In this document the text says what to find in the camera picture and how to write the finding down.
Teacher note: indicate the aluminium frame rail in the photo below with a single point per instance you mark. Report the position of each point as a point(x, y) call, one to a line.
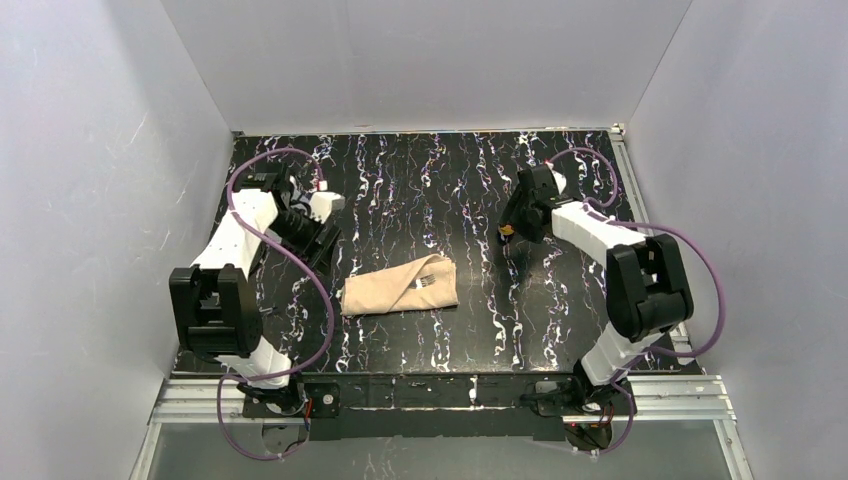
point(657, 397)

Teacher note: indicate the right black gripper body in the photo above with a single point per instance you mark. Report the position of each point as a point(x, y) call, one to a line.
point(515, 227)

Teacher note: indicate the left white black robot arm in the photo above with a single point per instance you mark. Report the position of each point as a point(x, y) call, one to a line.
point(215, 309)

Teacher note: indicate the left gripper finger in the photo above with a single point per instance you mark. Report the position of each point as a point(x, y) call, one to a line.
point(305, 252)
point(324, 244)

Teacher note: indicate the beige cloth napkin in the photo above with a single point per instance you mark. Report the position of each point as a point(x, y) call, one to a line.
point(388, 290)

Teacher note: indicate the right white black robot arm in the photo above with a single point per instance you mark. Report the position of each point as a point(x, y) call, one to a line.
point(647, 289)

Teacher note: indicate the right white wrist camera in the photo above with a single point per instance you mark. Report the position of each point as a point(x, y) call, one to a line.
point(560, 182)

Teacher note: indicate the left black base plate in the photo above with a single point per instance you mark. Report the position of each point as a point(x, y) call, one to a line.
point(298, 399)

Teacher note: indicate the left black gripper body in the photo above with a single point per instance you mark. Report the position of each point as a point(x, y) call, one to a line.
point(321, 240)

